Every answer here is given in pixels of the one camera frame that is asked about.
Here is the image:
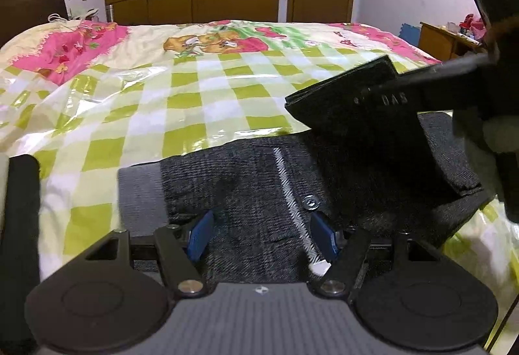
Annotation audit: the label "wooden side cabinet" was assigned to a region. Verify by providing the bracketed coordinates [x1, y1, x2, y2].
[417, 22, 487, 62]

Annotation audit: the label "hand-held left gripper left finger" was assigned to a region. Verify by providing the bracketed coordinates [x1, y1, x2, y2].
[81, 210, 214, 298]

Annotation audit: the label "black padded object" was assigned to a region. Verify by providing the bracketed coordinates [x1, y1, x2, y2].
[0, 154, 41, 355]

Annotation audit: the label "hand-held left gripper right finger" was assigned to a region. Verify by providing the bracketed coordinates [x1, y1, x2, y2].
[310, 212, 444, 298]

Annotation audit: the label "printed checkered bed blanket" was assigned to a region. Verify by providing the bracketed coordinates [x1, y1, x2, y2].
[0, 19, 519, 301]

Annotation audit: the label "red items on cabinet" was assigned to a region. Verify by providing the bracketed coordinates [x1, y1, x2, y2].
[458, 14, 485, 37]

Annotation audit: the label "white cable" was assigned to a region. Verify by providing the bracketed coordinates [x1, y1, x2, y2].
[48, 13, 88, 31]

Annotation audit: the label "white object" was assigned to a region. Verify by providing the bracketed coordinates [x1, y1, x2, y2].
[69, 7, 100, 20]

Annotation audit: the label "blue foam mat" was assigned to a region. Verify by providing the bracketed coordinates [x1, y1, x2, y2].
[399, 23, 422, 45]

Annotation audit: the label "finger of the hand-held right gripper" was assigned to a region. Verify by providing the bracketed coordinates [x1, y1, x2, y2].
[354, 51, 500, 101]

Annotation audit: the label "dark grey plaid pants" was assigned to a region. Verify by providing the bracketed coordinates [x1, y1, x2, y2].
[117, 54, 497, 287]

